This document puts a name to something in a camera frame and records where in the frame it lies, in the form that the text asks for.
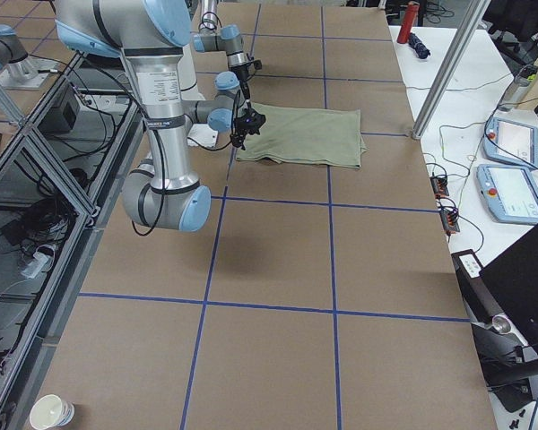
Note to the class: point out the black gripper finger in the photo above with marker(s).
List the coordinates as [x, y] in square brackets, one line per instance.
[246, 94]

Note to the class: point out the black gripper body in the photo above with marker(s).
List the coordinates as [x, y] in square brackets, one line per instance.
[243, 124]
[243, 80]

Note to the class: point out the sage green long-sleeve shirt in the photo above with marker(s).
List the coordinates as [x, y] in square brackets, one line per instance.
[308, 136]

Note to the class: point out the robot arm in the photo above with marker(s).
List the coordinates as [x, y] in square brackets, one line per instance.
[212, 36]
[150, 39]

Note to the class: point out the folded dark blue umbrella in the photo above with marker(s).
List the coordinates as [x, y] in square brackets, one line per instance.
[418, 47]

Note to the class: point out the red water bottle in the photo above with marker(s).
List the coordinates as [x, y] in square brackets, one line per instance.
[410, 15]

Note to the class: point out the orange connector block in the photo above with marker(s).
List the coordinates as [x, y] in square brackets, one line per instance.
[439, 186]
[449, 218]

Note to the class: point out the upper teach pendant tablet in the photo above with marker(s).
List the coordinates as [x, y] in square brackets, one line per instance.
[510, 142]

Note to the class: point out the teach pendant tablet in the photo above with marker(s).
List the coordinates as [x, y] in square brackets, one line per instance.
[510, 193]
[510, 142]

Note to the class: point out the lower teach pendant tablet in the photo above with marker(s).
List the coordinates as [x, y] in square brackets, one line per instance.
[510, 193]

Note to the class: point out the black laptop computer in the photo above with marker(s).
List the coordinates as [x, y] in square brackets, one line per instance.
[507, 285]

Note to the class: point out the white paper cup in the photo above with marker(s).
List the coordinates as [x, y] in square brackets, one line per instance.
[51, 411]

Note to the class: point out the aluminium frame post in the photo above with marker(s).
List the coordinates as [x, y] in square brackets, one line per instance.
[454, 54]

